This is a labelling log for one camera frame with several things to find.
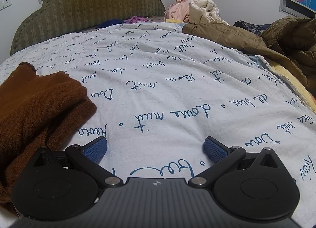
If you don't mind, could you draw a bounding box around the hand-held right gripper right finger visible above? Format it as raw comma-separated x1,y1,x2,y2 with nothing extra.
188,137,282,187

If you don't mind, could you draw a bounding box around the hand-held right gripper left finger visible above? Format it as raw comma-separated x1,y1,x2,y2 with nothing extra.
32,136,124,189

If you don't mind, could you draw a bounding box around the brown knit garment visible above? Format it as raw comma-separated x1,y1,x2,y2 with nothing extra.
0,62,97,216

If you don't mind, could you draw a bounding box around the white script-printed blanket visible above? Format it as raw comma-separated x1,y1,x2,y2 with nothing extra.
0,22,316,228

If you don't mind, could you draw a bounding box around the tan puffer jacket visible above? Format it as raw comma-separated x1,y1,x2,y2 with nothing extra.
182,19,308,89

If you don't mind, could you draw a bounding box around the black lace cloth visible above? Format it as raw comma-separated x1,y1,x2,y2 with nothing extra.
233,20,271,37

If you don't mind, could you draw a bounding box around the dark blue cloth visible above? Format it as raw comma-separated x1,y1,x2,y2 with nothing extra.
95,19,125,30

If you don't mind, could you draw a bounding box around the purple cloth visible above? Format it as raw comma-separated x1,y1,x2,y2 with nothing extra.
123,16,149,24

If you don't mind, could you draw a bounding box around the olive puffer jacket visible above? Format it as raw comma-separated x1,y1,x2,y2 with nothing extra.
259,15,316,96

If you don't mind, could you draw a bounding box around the cream quilted jacket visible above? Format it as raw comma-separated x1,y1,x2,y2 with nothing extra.
184,0,230,25

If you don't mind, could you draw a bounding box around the pink cloth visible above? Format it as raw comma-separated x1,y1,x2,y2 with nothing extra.
164,0,192,23

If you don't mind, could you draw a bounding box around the green padded headboard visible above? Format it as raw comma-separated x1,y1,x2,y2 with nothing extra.
10,0,166,57

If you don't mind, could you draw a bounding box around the white window frame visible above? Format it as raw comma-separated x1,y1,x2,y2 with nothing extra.
279,0,316,19

